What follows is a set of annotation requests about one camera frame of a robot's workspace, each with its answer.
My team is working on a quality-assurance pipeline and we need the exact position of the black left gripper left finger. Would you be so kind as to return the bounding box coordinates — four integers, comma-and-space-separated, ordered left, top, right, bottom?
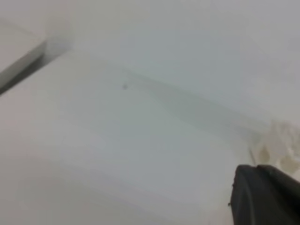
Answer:
229, 165, 300, 225

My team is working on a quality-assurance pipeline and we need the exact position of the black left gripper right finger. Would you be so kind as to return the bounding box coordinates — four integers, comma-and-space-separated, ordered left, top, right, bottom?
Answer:
256, 165, 300, 211

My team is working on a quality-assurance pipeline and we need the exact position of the white plastic test tube rack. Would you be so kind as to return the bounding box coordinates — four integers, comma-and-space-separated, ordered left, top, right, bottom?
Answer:
250, 121, 300, 179

